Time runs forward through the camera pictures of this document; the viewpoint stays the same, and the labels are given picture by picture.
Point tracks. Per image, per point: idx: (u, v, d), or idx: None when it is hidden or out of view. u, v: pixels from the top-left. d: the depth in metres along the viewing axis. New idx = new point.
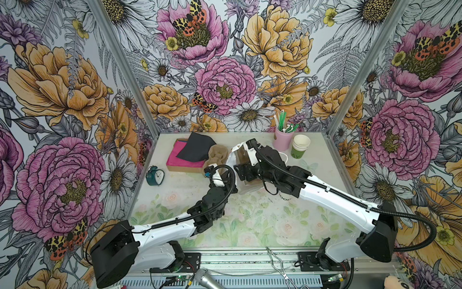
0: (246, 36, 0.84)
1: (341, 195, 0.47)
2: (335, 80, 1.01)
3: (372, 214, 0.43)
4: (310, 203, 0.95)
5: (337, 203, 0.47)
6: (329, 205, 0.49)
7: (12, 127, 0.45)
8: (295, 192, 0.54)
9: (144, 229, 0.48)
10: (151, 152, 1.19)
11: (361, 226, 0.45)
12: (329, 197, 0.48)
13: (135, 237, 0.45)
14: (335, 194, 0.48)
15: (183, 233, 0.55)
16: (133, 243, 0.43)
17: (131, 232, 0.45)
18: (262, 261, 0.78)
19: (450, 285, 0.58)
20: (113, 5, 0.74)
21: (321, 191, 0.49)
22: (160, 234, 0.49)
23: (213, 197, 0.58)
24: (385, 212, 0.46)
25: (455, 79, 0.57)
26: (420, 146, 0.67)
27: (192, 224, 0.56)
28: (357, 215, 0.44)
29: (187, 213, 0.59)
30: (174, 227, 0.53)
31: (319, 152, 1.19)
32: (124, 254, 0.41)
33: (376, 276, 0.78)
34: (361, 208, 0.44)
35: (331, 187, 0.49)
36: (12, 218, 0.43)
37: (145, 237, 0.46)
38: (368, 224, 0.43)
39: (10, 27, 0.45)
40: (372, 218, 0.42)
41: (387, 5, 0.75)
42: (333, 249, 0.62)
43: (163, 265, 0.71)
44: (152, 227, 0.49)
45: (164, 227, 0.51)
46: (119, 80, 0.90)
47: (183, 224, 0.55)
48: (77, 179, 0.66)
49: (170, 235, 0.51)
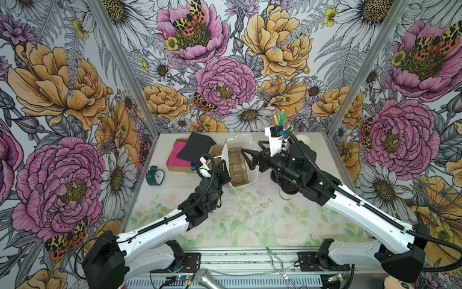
0: (246, 36, 0.84)
1: (376, 213, 0.43)
2: (335, 80, 1.01)
3: (406, 236, 0.40)
4: (310, 203, 0.95)
5: (368, 218, 0.43)
6: (360, 220, 0.45)
7: (12, 127, 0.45)
8: (321, 200, 0.49)
9: (130, 237, 0.45)
10: (151, 152, 1.19)
11: (392, 247, 0.42)
12: (362, 213, 0.44)
13: (120, 247, 0.43)
14: (367, 209, 0.44)
15: (175, 232, 0.53)
16: (117, 254, 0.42)
17: (115, 241, 0.44)
18: (262, 261, 0.78)
19: (450, 285, 0.58)
20: (113, 5, 0.74)
21: (352, 205, 0.45)
22: (148, 238, 0.47)
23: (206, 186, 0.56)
24: (421, 236, 0.43)
25: (455, 79, 0.57)
26: (420, 146, 0.67)
27: (184, 220, 0.54)
28: (390, 234, 0.41)
29: (178, 210, 0.56)
30: (165, 227, 0.50)
31: (319, 153, 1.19)
32: (109, 266, 0.40)
33: (377, 276, 0.78)
34: (396, 228, 0.41)
35: (365, 203, 0.45)
36: (12, 218, 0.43)
37: (132, 244, 0.44)
38: (402, 246, 0.40)
39: (10, 27, 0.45)
40: (407, 241, 0.39)
41: (388, 5, 0.75)
42: (340, 253, 0.61)
43: (164, 267, 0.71)
44: (138, 233, 0.47)
45: (152, 229, 0.49)
46: (119, 80, 0.90)
47: (173, 223, 0.52)
48: (77, 179, 0.66)
49: (163, 235, 0.50)
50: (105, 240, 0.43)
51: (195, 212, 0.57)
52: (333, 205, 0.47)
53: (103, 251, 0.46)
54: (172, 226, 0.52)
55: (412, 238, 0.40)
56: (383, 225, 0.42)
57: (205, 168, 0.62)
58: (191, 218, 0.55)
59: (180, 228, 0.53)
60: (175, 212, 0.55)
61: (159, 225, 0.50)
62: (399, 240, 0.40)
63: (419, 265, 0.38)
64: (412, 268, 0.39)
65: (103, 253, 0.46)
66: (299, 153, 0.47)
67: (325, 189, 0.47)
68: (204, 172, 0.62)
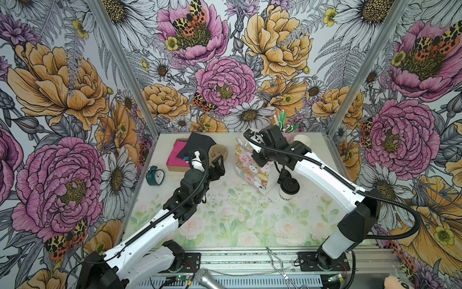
0: (246, 36, 0.84)
1: (334, 174, 0.49)
2: (336, 80, 1.01)
3: (357, 195, 0.45)
4: (310, 203, 0.95)
5: (327, 180, 0.49)
6: (320, 183, 0.51)
7: (12, 127, 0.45)
8: (292, 165, 0.56)
9: (118, 251, 0.44)
10: (151, 152, 1.19)
11: (343, 206, 0.48)
12: (323, 176, 0.49)
13: (110, 265, 0.41)
14: (328, 171, 0.50)
15: (168, 232, 0.52)
16: (108, 271, 0.46)
17: (104, 260, 0.42)
18: (262, 261, 0.78)
19: (450, 285, 0.58)
20: (113, 5, 0.74)
21: (315, 167, 0.51)
22: (139, 247, 0.45)
23: (192, 177, 0.56)
24: (369, 195, 0.45)
25: (455, 79, 0.57)
26: (419, 146, 0.68)
27: (173, 218, 0.53)
28: (343, 193, 0.46)
29: (164, 211, 0.54)
30: (153, 232, 0.49)
31: (319, 153, 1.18)
32: (103, 285, 0.38)
33: (376, 276, 0.78)
34: (349, 188, 0.46)
35: (326, 165, 0.51)
36: (12, 217, 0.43)
37: (122, 258, 0.43)
38: (350, 204, 0.45)
39: (10, 27, 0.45)
40: (356, 199, 0.44)
41: (387, 5, 0.75)
42: (329, 245, 0.63)
43: (166, 267, 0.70)
44: (126, 244, 0.45)
45: (140, 237, 0.47)
46: (119, 80, 0.90)
47: (161, 224, 0.51)
48: (77, 179, 0.66)
49: (154, 240, 0.49)
50: (89, 265, 0.40)
51: (182, 206, 0.56)
52: (300, 168, 0.54)
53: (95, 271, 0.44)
54: (162, 227, 0.50)
55: (362, 198, 0.45)
56: (339, 185, 0.47)
57: (197, 159, 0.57)
58: (179, 214, 0.54)
59: (172, 227, 0.53)
60: (162, 212, 0.54)
61: (147, 231, 0.49)
62: (349, 198, 0.45)
63: (360, 220, 0.43)
64: (357, 224, 0.44)
65: (95, 273, 0.44)
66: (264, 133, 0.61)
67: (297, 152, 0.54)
68: (197, 164, 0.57)
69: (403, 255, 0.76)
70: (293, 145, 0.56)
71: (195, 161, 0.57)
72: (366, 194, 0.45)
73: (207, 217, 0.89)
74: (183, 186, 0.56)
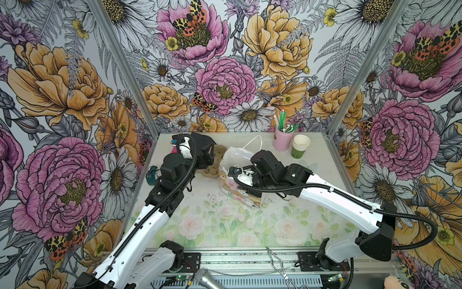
0: (246, 36, 0.84)
1: (346, 196, 0.45)
2: (336, 80, 1.01)
3: (375, 215, 0.42)
4: (310, 203, 0.95)
5: (342, 205, 0.45)
6: (334, 208, 0.47)
7: (12, 127, 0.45)
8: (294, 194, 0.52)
9: (109, 264, 0.40)
10: (151, 152, 1.19)
11: (364, 227, 0.44)
12: (334, 200, 0.45)
13: (104, 280, 0.38)
14: (338, 194, 0.46)
15: (159, 226, 0.49)
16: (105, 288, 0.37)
17: (95, 278, 0.39)
18: (262, 261, 0.78)
19: (450, 285, 0.58)
20: (113, 5, 0.74)
21: (324, 192, 0.47)
22: (130, 254, 0.42)
23: (174, 161, 0.52)
24: (389, 213, 0.45)
25: (455, 79, 0.57)
26: (419, 146, 0.68)
27: (160, 212, 0.48)
28: (360, 215, 0.43)
29: (147, 208, 0.49)
30: (142, 232, 0.45)
31: (319, 153, 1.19)
32: None
33: (377, 276, 0.78)
34: (365, 208, 0.43)
35: (335, 188, 0.47)
36: (12, 218, 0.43)
37: (115, 270, 0.40)
38: (371, 226, 0.42)
39: (10, 27, 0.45)
40: (376, 219, 0.42)
41: (387, 5, 0.75)
42: (333, 250, 0.61)
43: (168, 266, 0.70)
44: (115, 255, 0.42)
45: (128, 243, 0.43)
46: (119, 80, 0.90)
47: (148, 221, 0.47)
48: (77, 179, 0.66)
49: (145, 239, 0.45)
50: None
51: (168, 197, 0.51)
52: (307, 194, 0.49)
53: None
54: (150, 225, 0.46)
55: (381, 217, 0.42)
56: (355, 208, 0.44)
57: (185, 144, 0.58)
58: (166, 205, 0.50)
59: (162, 221, 0.49)
60: (146, 209, 0.49)
61: (135, 234, 0.45)
62: (369, 220, 0.42)
63: (389, 242, 0.40)
64: (382, 244, 0.41)
65: None
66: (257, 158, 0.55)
67: (298, 179, 0.49)
68: (184, 149, 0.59)
69: (403, 256, 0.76)
70: (292, 170, 0.51)
71: (182, 147, 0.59)
72: (385, 211, 0.43)
73: (207, 217, 0.89)
74: (165, 173, 0.51)
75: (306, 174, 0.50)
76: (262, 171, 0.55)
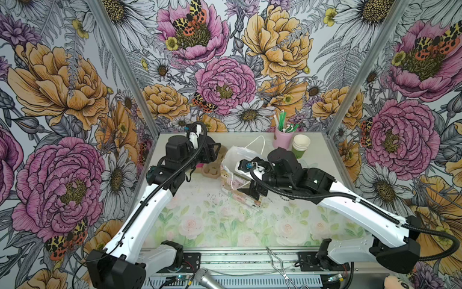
0: (246, 36, 0.84)
1: (371, 208, 0.43)
2: (335, 80, 1.01)
3: (402, 230, 0.40)
4: (310, 203, 0.95)
5: (365, 216, 0.42)
6: (357, 218, 0.44)
7: (12, 127, 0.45)
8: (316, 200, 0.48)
9: (119, 240, 0.41)
10: (151, 152, 1.19)
11: (388, 241, 0.42)
12: (359, 211, 0.43)
13: (116, 254, 0.39)
14: (363, 205, 0.43)
15: (163, 205, 0.49)
16: (117, 261, 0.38)
17: (107, 253, 0.39)
18: (262, 261, 0.78)
19: (450, 285, 0.58)
20: (113, 5, 0.74)
21: (349, 202, 0.43)
22: (139, 229, 0.43)
23: (178, 141, 0.54)
24: (417, 229, 0.43)
25: (455, 79, 0.57)
26: (420, 146, 0.67)
27: (164, 189, 0.49)
28: (385, 229, 0.41)
29: (151, 187, 0.49)
30: (148, 209, 0.46)
31: (319, 153, 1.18)
32: (118, 273, 0.37)
33: (377, 276, 0.78)
34: (391, 222, 0.41)
35: (361, 198, 0.44)
36: (12, 218, 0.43)
37: (126, 244, 0.40)
38: (397, 240, 0.40)
39: (10, 27, 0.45)
40: (403, 235, 0.40)
41: (387, 5, 0.75)
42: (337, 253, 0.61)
43: (169, 262, 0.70)
44: (124, 231, 0.42)
45: (135, 220, 0.44)
46: (119, 80, 0.90)
47: (154, 199, 0.47)
48: (77, 179, 0.66)
49: (152, 217, 0.46)
50: (95, 260, 0.38)
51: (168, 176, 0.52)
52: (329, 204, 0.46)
53: (104, 265, 0.42)
54: (156, 202, 0.47)
55: (408, 232, 0.40)
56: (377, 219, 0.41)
57: (194, 133, 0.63)
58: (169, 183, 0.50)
59: (165, 199, 0.49)
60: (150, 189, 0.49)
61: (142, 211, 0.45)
62: (395, 234, 0.40)
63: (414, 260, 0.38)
64: (405, 261, 0.40)
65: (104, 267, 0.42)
66: (276, 157, 0.49)
67: (321, 186, 0.45)
68: (193, 137, 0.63)
69: None
70: (313, 176, 0.47)
71: (192, 136, 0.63)
72: (412, 226, 0.41)
73: (207, 217, 0.89)
74: (171, 150, 0.53)
75: (328, 180, 0.46)
76: (279, 171, 0.50)
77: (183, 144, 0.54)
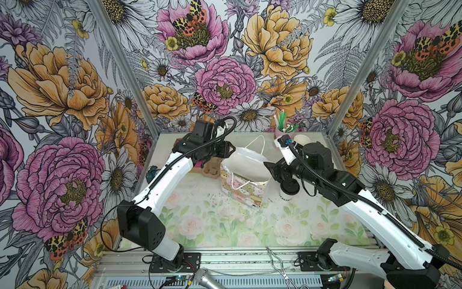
0: (246, 36, 0.84)
1: (397, 224, 0.41)
2: (335, 80, 1.01)
3: (424, 254, 0.39)
4: (310, 203, 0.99)
5: (388, 230, 0.41)
6: (376, 230, 0.44)
7: (12, 127, 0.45)
8: (341, 201, 0.47)
9: (145, 195, 0.45)
10: (151, 152, 1.19)
11: (404, 260, 0.41)
12: (382, 224, 0.42)
13: (142, 206, 0.43)
14: (388, 219, 0.42)
15: (184, 171, 0.53)
16: (144, 212, 0.42)
17: (135, 204, 0.44)
18: (262, 261, 0.78)
19: (450, 285, 0.58)
20: (113, 4, 0.74)
21: (373, 212, 0.43)
22: (163, 188, 0.47)
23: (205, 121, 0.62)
24: (442, 258, 0.41)
25: (455, 79, 0.57)
26: (419, 146, 0.68)
27: (187, 158, 0.53)
28: (406, 248, 0.40)
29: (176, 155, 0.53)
30: (172, 171, 0.50)
31: None
32: (143, 222, 0.41)
33: (376, 276, 0.77)
34: (415, 244, 0.39)
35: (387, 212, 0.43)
36: (12, 218, 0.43)
37: (151, 200, 0.44)
38: (416, 263, 0.39)
39: (10, 27, 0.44)
40: (423, 259, 0.38)
41: (387, 5, 0.75)
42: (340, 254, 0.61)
43: (171, 257, 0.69)
44: (150, 188, 0.47)
45: (160, 180, 0.48)
46: (119, 80, 0.90)
47: (177, 164, 0.51)
48: (77, 179, 0.66)
49: (174, 179, 0.50)
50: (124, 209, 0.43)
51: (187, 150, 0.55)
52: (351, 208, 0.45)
53: (132, 215, 0.47)
54: (178, 167, 0.51)
55: (430, 257, 0.38)
56: (402, 239, 0.40)
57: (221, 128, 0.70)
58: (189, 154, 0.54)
59: (186, 167, 0.53)
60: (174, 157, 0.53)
61: (165, 174, 0.49)
62: (416, 256, 0.39)
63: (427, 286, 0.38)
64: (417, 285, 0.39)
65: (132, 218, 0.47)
66: (312, 150, 0.49)
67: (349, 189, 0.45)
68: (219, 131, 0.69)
69: None
70: (343, 178, 0.47)
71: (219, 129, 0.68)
72: (437, 254, 0.39)
73: (207, 216, 0.89)
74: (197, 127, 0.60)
75: (357, 186, 0.46)
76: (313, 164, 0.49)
77: (210, 125, 0.62)
